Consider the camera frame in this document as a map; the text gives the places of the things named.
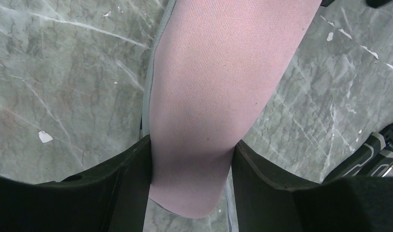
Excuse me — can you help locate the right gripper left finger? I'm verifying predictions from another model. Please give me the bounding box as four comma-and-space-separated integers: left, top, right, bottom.
0, 136, 152, 232

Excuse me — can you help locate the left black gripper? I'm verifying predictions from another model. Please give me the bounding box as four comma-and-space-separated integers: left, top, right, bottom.
320, 0, 393, 8

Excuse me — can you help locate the pink umbrella case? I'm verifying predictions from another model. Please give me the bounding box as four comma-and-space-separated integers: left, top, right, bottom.
139, 0, 321, 232

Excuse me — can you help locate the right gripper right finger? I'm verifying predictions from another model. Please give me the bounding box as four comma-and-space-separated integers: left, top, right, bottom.
232, 141, 393, 232

